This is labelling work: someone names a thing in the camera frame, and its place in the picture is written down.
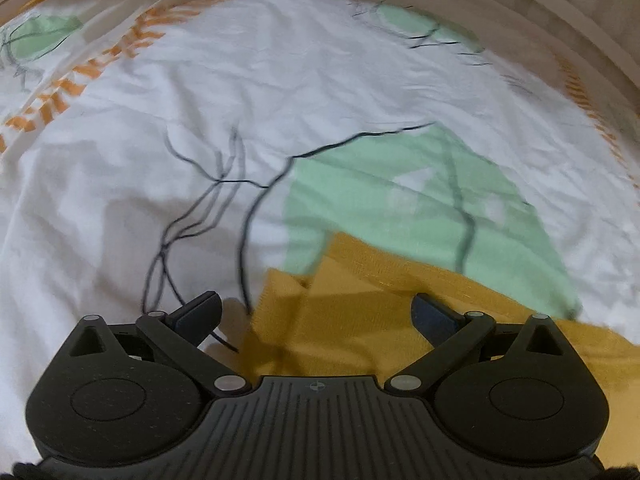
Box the wooden bed frame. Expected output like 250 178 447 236
0 0 640 131

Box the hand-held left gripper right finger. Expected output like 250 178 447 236
384 293 568 395

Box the mustard yellow knit sweater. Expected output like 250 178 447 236
239 231 640 467

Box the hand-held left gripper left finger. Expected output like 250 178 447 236
64 291 247 396

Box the white leaf-print bed cover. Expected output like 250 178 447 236
0 0 640 461

